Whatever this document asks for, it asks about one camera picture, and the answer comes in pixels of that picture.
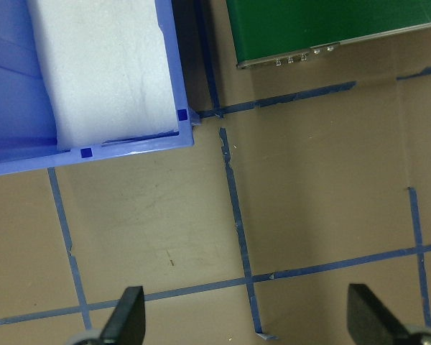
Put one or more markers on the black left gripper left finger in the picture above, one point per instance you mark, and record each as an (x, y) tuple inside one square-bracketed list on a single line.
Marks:
[(127, 322)]

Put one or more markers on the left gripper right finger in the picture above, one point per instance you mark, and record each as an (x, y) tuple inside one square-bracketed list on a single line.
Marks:
[(369, 321)]

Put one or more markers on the blue bin with foam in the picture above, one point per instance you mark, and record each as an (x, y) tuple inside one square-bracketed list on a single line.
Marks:
[(28, 135)]

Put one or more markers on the white foam pad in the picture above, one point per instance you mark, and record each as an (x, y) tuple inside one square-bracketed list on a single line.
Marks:
[(105, 69)]

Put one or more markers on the green conveyor belt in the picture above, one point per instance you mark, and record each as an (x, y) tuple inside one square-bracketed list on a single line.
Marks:
[(286, 32)]

